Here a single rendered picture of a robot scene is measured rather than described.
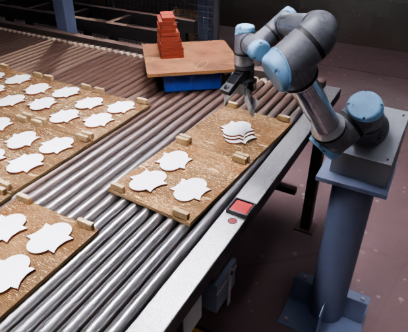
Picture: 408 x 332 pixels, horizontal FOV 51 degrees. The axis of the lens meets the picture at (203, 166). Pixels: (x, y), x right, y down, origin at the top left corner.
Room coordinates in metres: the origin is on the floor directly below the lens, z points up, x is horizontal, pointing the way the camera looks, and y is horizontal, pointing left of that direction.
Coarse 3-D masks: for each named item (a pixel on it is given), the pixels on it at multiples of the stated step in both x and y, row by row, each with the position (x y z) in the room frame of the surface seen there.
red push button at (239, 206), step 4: (236, 200) 1.17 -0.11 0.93; (236, 204) 1.14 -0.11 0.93; (240, 204) 1.14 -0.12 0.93; (244, 204) 1.14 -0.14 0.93; (248, 204) 1.14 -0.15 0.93; (232, 208) 1.12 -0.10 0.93; (236, 208) 1.12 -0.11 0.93; (240, 208) 1.12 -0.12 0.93; (244, 208) 1.12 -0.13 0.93; (248, 208) 1.12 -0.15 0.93; (240, 212) 1.10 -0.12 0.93; (244, 212) 1.10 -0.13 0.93
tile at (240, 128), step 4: (228, 124) 1.66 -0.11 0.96; (232, 124) 1.66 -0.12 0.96; (236, 124) 1.66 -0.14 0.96; (240, 124) 1.66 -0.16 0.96; (244, 124) 1.66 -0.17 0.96; (248, 124) 1.66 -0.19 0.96; (224, 128) 1.62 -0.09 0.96; (228, 128) 1.62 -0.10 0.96; (232, 128) 1.62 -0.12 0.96; (236, 128) 1.62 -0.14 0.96; (240, 128) 1.62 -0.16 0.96; (244, 128) 1.62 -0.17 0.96; (248, 128) 1.62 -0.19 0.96; (224, 132) 1.59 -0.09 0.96; (228, 132) 1.59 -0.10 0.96; (232, 132) 1.59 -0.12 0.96; (236, 132) 1.59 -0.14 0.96; (240, 132) 1.59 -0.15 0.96; (244, 132) 1.59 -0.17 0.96; (248, 132) 1.60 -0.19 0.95; (232, 136) 1.56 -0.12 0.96; (236, 136) 1.57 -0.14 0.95
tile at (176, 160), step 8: (176, 152) 1.46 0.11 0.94; (184, 152) 1.46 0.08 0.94; (160, 160) 1.40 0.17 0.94; (168, 160) 1.40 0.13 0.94; (176, 160) 1.40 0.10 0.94; (184, 160) 1.40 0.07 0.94; (192, 160) 1.41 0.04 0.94; (160, 168) 1.35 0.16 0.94; (168, 168) 1.34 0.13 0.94; (176, 168) 1.34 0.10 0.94; (184, 168) 1.34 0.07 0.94
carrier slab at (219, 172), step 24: (144, 168) 1.35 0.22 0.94; (192, 168) 1.35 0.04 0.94; (216, 168) 1.36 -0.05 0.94; (240, 168) 1.36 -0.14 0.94; (120, 192) 1.20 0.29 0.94; (144, 192) 1.20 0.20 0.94; (168, 192) 1.20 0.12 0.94; (216, 192) 1.20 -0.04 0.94; (168, 216) 1.08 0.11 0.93; (192, 216) 1.07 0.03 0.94
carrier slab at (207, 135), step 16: (224, 112) 1.84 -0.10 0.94; (240, 112) 1.84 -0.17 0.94; (192, 128) 1.67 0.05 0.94; (208, 128) 1.67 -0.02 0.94; (256, 128) 1.67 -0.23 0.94; (272, 128) 1.67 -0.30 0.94; (288, 128) 1.69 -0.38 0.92; (192, 144) 1.53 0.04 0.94; (208, 144) 1.53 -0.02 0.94; (224, 144) 1.53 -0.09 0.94; (240, 144) 1.53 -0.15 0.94; (256, 144) 1.53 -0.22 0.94; (272, 144) 1.56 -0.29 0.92
